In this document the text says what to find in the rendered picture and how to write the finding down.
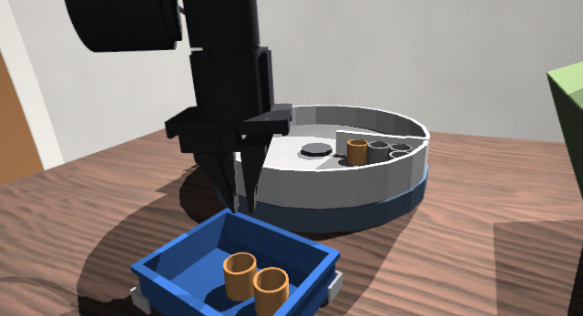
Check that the blue open crate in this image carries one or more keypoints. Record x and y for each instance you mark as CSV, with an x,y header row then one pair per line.
x,y
192,264

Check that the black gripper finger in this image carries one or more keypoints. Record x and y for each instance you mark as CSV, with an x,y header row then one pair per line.
x,y
252,164
212,165

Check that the grey steel bushing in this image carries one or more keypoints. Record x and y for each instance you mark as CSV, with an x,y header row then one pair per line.
x,y
377,152
397,154
400,147

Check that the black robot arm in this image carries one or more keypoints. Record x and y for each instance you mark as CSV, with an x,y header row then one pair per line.
x,y
151,25

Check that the grey round turntable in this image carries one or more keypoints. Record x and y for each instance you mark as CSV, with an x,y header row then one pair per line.
x,y
307,185

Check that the bronze bushing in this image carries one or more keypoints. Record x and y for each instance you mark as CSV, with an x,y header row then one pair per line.
x,y
239,284
357,151
273,290

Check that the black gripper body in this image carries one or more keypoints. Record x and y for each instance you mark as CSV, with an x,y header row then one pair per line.
x,y
231,104

